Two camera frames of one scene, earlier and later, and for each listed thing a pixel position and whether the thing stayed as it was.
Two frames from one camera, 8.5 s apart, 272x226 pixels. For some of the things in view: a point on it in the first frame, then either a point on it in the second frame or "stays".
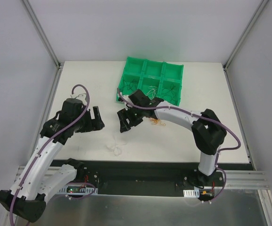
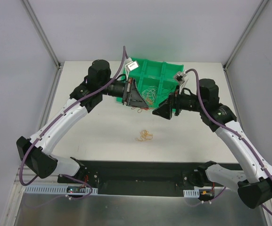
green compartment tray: x=155 y=79 stays
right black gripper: x=129 y=117 → x=176 y=102
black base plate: x=148 y=177 stays
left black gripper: x=91 y=121 → x=128 y=92
